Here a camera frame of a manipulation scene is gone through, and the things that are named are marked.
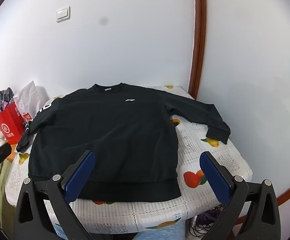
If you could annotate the brown wooden door frame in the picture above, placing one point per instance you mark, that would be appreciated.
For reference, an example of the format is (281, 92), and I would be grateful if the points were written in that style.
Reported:
(198, 42)

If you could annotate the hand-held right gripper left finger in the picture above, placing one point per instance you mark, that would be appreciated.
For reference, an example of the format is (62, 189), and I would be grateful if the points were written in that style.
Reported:
(81, 175)

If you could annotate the light blue cloth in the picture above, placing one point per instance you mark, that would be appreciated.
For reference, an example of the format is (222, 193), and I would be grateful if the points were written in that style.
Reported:
(160, 231)

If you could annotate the green cloth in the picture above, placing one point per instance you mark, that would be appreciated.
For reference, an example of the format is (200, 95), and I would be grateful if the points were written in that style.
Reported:
(3, 190)

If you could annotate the fruit-print white tablecloth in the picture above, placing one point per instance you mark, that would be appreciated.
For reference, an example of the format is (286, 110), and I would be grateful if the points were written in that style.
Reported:
(192, 155)

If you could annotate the white plastic bag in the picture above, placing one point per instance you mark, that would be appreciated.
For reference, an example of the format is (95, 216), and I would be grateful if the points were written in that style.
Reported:
(26, 95)

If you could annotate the brown wooden baseboard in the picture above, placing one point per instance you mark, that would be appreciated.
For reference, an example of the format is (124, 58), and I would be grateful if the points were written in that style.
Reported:
(288, 197)

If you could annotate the black sweatshirt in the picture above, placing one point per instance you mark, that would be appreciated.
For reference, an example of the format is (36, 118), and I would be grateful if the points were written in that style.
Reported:
(105, 130)

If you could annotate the red paper bag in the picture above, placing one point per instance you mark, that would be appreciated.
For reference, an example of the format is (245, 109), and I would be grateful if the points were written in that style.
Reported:
(8, 125)

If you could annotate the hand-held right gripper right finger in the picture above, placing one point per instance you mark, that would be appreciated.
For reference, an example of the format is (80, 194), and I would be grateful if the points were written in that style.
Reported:
(216, 177)

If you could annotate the purple cloth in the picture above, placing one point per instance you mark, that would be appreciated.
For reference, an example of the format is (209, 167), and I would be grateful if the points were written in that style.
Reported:
(209, 217)

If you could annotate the plaid cloth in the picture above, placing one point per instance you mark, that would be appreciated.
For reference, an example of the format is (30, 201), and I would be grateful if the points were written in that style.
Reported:
(3, 97)

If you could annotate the white light switch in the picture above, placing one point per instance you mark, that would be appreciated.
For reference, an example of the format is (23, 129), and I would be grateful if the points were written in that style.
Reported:
(63, 14)

